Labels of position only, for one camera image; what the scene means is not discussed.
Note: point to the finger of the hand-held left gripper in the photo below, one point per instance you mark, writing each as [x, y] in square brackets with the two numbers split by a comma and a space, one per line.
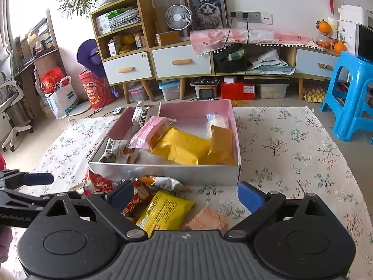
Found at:
[38, 179]
[35, 199]

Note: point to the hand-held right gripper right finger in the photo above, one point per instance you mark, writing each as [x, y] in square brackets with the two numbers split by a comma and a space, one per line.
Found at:
[250, 197]

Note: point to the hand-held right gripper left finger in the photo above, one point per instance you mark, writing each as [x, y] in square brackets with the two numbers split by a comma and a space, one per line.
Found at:
[122, 195]

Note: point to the red snack packet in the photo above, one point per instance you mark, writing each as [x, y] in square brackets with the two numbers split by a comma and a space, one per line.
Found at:
[94, 185]

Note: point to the orange and silver snack packet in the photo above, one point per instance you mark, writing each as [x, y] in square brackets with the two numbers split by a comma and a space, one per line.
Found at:
[163, 182]

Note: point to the white nut snack packet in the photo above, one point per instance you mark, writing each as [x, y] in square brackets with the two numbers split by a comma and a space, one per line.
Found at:
[116, 150]
[142, 116]

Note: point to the yellow packet with white label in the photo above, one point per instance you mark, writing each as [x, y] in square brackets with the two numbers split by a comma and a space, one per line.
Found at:
[166, 213]

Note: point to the clear packet of orange wafers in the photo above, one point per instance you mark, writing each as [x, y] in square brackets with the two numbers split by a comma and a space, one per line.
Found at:
[207, 220]

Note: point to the pink cardboard box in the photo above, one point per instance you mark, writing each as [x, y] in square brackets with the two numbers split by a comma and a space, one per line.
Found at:
[174, 175]

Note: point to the gold foil bar packet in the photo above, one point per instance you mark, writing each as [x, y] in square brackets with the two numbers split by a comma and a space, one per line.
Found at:
[221, 145]

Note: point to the pink wafer packet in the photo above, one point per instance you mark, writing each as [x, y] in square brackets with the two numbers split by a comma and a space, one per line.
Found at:
[151, 134]

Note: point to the large golden yellow packet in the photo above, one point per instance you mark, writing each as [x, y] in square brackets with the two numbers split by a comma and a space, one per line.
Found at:
[180, 145]

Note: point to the clear packet of white crackers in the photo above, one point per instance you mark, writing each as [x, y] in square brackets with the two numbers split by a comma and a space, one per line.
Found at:
[217, 121]

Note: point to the person's left hand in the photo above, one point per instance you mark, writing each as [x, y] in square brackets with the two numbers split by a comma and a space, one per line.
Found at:
[5, 245]

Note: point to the red cloth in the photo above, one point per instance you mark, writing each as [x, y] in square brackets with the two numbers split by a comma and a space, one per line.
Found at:
[3, 162]

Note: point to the white office chair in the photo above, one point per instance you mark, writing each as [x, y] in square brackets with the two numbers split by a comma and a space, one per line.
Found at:
[13, 102]

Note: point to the white shopping bag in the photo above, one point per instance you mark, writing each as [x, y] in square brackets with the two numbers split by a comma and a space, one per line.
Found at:
[62, 102]

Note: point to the white round floor base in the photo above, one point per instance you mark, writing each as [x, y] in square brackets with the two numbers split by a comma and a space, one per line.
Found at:
[80, 108]

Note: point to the red gift bag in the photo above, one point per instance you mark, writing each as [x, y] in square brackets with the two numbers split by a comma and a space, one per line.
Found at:
[51, 81]

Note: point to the small clear storage box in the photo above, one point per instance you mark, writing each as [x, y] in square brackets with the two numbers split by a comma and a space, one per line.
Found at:
[138, 93]

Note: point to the red cardboard box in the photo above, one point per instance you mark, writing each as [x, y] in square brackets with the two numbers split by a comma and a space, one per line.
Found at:
[237, 90]

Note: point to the red printed bag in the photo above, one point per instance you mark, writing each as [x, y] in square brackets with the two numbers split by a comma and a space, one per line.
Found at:
[96, 89]

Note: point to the white plastic container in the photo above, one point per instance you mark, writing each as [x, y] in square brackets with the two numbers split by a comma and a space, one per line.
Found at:
[272, 91]

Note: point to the black screen device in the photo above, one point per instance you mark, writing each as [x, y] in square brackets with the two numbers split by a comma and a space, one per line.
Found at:
[208, 94]

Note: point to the clear storage box blue lid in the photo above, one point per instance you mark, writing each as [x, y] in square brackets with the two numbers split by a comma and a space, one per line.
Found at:
[169, 91]

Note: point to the wooden bookshelf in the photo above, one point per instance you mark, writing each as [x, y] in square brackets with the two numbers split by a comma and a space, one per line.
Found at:
[43, 61]

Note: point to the yellow egg tray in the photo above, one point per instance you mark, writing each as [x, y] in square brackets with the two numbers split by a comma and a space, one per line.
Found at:
[314, 94]

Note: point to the white flat device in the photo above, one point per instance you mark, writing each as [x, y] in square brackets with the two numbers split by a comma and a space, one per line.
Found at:
[204, 82]

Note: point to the pale blue drawer with lock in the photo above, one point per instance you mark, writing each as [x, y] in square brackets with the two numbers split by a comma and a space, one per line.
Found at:
[126, 68]

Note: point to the wooden drawer cabinet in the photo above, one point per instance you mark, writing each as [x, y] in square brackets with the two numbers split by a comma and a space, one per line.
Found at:
[180, 75]

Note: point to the purple plush toy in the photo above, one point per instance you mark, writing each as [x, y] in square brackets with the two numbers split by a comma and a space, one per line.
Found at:
[89, 55]

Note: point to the black case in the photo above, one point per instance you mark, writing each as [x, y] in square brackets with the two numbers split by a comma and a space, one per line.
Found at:
[230, 62]

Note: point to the pile of folded papers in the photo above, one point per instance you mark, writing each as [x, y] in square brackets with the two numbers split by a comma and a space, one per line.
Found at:
[271, 62]

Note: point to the blue plastic stool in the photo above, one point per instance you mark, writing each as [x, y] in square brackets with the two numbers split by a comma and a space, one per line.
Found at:
[349, 93]

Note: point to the wide pale blue drawer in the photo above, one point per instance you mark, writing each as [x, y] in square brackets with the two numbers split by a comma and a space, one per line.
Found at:
[180, 61]

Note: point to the small white box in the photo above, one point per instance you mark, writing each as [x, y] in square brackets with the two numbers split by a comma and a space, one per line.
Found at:
[114, 48]

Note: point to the pale curtain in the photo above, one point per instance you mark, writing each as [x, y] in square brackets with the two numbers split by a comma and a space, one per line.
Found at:
[5, 35]

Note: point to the small pale blue drawer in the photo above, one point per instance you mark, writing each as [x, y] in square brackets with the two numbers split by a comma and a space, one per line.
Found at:
[316, 64]

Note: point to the small brown box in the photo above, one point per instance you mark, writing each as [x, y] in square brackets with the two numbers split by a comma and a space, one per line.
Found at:
[140, 40]

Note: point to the pink floral cloth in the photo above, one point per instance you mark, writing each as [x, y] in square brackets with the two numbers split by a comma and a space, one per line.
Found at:
[262, 39]

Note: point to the brown cardboard box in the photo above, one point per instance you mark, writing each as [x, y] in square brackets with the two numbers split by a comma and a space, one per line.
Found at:
[167, 38]

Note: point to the white carton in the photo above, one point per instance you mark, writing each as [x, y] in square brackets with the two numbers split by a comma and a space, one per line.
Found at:
[102, 24]

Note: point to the glass jar of oranges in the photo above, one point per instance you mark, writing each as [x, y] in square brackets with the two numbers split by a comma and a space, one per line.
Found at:
[324, 41]

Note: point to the stack of papers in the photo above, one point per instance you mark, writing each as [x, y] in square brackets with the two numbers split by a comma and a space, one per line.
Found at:
[123, 19]

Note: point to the tall wooden shelf cabinet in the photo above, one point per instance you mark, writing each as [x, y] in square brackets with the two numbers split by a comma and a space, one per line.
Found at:
[145, 20]

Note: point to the orange fruit with leaves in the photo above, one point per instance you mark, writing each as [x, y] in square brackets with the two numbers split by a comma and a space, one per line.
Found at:
[324, 26]

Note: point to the small white desk fan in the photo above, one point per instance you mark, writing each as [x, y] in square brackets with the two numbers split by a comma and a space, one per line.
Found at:
[178, 17]

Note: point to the white floral card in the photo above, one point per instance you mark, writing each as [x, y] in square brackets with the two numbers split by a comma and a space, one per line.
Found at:
[346, 36]

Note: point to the white microwave oven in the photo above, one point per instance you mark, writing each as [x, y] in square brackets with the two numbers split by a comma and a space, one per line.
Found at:
[365, 42]

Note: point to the framed cat picture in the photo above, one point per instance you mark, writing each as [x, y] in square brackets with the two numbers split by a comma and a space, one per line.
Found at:
[207, 8]

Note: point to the large white fan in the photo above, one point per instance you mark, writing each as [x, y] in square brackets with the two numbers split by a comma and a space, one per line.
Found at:
[163, 0]

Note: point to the white foam box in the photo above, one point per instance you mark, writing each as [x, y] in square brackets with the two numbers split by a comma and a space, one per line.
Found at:
[352, 14]

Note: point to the white wall socket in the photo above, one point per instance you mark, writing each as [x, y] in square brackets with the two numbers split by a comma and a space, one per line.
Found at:
[267, 18]

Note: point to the grey wall socket panel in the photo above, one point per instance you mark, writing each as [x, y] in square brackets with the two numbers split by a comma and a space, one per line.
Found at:
[255, 17]

